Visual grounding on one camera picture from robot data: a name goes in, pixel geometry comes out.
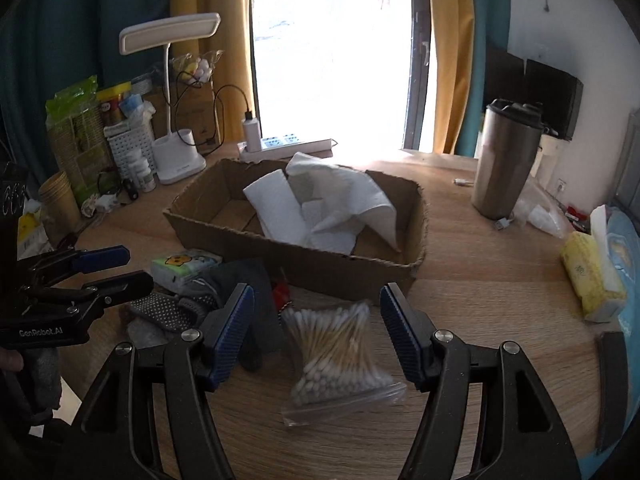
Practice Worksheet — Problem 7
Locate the black charger cable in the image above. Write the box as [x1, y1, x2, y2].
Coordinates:
[171, 66, 254, 156]

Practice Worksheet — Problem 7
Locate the brown lamp carton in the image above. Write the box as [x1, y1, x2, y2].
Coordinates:
[144, 81, 219, 155]

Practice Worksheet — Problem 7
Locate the polka dot sock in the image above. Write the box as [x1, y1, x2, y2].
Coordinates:
[129, 292, 218, 333]

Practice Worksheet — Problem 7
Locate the white power strip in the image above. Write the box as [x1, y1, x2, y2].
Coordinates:
[236, 134, 335, 162]

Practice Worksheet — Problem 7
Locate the steel travel tumbler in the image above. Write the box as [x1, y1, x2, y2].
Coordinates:
[472, 99, 547, 220]

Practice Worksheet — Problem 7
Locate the white plastic basket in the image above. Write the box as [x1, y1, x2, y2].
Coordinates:
[103, 120, 156, 186]

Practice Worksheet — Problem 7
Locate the brown cardboard box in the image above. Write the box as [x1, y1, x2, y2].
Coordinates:
[164, 154, 427, 301]

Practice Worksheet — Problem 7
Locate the clear plastic bag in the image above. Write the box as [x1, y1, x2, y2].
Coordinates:
[513, 178, 574, 240]

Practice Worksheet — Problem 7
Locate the dark grey cloth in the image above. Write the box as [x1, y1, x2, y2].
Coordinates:
[203, 259, 284, 373]

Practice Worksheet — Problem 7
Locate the bag of cotton swabs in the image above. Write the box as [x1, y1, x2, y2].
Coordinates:
[282, 301, 406, 428]

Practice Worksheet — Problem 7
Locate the black television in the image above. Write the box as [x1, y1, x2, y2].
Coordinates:
[483, 44, 584, 141]

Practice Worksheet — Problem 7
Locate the white usb cable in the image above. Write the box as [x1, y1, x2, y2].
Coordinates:
[453, 176, 516, 232]

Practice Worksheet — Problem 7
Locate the white pill bottle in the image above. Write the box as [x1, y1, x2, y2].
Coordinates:
[126, 148, 149, 191]
[136, 158, 156, 193]

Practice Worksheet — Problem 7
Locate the cartoon tissue packet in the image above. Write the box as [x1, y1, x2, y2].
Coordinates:
[151, 249, 222, 294]

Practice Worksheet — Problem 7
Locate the green snack bag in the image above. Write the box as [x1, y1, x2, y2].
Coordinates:
[46, 75, 114, 206]

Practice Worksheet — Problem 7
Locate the bag of cotton balls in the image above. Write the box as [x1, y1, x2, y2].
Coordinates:
[170, 50, 224, 84]

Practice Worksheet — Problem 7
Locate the grey bed headboard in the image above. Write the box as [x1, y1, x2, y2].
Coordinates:
[614, 110, 640, 217]

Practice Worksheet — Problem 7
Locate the yellow tissue pack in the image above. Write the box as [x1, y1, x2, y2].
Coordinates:
[560, 205, 627, 324]

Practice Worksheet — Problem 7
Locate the paper cup stack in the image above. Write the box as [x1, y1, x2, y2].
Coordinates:
[39, 171, 82, 232]

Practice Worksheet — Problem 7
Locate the white desk lamp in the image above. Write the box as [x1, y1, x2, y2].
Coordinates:
[118, 12, 222, 187]

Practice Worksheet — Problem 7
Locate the white usb charger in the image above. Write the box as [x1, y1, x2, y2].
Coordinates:
[242, 110, 262, 153]

